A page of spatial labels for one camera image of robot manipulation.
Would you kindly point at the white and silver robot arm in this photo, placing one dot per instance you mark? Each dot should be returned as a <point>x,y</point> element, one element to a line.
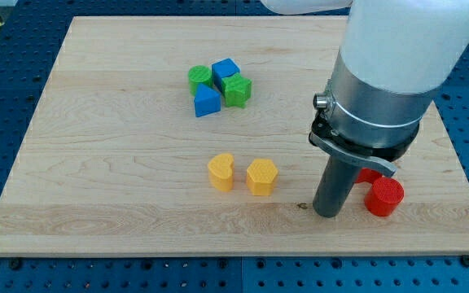
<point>392,62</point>

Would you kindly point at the blue triangle block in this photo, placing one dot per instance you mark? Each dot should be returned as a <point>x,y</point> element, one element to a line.
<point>206,101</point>

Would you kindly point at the yellow heart block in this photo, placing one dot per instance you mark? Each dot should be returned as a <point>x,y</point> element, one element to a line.
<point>221,172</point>

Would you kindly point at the yellow hexagon block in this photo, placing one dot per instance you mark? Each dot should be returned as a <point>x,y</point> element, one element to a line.
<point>261,177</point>

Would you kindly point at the green star block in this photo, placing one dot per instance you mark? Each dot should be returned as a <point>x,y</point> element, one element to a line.
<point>237,90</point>

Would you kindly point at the blue cube block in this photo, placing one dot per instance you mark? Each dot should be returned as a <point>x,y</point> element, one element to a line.
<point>223,69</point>

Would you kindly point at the green cylinder block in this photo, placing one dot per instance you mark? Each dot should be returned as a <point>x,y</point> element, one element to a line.
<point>199,75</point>

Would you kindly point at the wooden board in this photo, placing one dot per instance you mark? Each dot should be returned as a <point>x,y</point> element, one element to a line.
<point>114,161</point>

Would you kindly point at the grey cylindrical pointer tool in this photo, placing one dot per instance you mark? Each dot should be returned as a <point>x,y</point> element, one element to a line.
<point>334,187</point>

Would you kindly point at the red block behind pointer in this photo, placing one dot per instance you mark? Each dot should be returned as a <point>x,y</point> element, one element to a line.
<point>368,175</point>

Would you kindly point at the red cylinder block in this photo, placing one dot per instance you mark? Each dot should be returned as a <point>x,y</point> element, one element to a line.
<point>384,196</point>

